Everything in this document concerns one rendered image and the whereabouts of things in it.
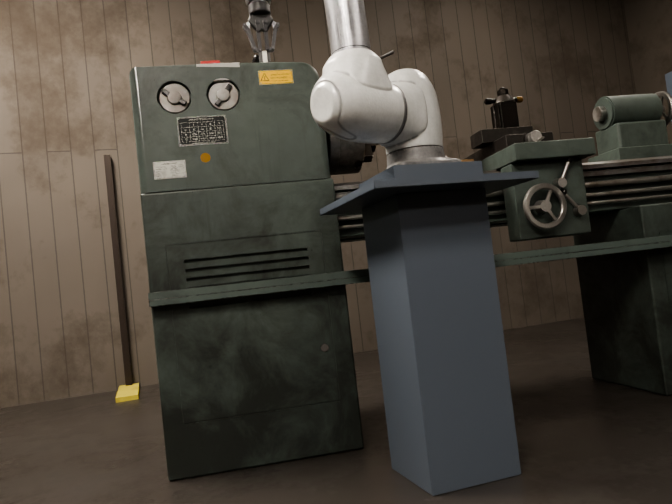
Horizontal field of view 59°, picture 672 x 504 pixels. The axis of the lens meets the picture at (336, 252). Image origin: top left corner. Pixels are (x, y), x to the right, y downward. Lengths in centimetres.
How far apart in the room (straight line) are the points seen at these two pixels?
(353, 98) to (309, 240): 61
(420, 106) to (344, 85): 25
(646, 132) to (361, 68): 148
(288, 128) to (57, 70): 264
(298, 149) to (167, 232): 48
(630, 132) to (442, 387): 148
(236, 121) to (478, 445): 118
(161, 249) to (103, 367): 230
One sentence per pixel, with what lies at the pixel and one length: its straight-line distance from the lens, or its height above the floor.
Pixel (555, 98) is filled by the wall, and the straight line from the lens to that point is 547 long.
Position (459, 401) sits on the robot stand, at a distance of 152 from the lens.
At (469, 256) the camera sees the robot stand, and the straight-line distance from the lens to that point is 153.
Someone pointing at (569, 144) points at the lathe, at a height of 91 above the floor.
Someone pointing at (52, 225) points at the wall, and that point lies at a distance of 414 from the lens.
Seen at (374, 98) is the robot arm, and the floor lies 95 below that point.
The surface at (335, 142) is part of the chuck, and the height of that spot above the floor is 101.
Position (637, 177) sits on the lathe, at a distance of 250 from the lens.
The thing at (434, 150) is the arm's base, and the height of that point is 84.
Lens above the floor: 54
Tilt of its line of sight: 3 degrees up
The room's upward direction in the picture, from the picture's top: 6 degrees counter-clockwise
